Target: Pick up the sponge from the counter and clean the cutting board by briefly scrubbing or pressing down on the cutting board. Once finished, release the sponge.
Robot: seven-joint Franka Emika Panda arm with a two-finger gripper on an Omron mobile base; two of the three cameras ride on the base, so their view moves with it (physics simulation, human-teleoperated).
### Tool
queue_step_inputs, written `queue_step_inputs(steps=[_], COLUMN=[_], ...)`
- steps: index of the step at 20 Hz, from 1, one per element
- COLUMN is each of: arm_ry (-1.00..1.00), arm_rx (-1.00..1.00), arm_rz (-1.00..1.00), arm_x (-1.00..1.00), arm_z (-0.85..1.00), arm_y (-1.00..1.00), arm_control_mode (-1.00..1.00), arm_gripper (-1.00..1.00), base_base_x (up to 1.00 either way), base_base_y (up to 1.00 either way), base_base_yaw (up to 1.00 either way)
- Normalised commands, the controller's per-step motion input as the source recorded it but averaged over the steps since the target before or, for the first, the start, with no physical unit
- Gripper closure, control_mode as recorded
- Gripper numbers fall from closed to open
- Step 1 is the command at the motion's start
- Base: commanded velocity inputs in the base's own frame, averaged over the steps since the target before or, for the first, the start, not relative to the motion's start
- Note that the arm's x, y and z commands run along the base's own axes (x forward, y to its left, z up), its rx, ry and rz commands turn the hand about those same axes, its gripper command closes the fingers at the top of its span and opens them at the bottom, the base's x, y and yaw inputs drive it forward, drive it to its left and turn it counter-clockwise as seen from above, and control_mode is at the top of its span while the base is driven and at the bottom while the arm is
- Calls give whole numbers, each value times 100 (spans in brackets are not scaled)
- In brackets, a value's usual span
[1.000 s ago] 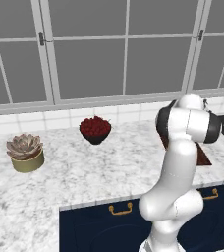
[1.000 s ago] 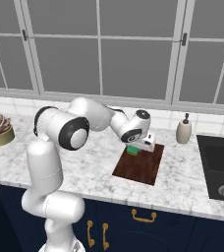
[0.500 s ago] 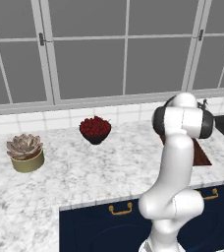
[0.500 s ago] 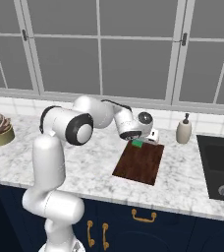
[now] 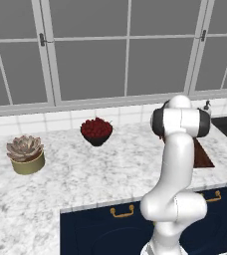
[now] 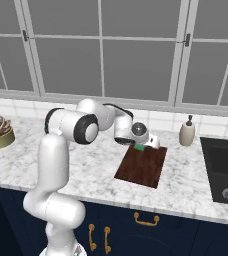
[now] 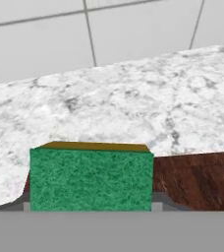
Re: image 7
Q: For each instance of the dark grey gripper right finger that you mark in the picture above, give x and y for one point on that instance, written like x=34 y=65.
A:
x=159 y=201

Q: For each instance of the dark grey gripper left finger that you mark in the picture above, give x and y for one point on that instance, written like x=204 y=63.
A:
x=25 y=204

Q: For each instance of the green and yellow sponge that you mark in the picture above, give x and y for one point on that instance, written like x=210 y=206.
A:
x=91 y=177

